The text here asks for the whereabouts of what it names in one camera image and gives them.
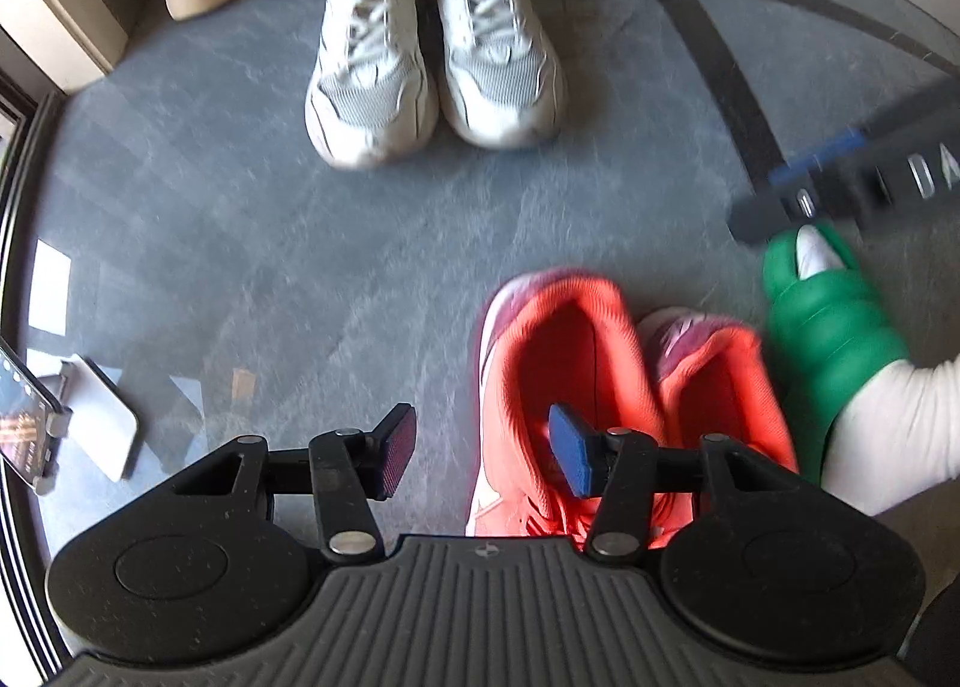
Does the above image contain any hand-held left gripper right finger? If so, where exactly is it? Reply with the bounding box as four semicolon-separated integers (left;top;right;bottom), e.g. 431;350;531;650
547;402;803;560

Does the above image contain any white grey laced sneaker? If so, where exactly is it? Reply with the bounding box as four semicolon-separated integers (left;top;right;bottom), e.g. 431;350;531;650
304;0;440;170
427;0;567;149

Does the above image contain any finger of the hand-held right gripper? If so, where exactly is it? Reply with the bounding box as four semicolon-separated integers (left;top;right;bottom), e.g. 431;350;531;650
731;184;852;245
769;76;960;184

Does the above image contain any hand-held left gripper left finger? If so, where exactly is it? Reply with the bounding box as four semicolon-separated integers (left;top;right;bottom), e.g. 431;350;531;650
172;400;419;559

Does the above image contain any white phone stand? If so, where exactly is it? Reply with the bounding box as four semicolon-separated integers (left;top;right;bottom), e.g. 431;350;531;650
56;353;140;484

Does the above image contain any orange sneaker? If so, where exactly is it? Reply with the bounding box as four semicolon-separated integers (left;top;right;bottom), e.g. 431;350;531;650
465;267;668;542
637;308;800;553

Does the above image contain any smartphone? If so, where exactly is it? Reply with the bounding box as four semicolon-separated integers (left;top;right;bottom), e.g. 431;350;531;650
0;334;65;493

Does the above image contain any sliding door frame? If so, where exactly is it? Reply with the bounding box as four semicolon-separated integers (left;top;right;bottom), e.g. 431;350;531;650
0;27;68;687

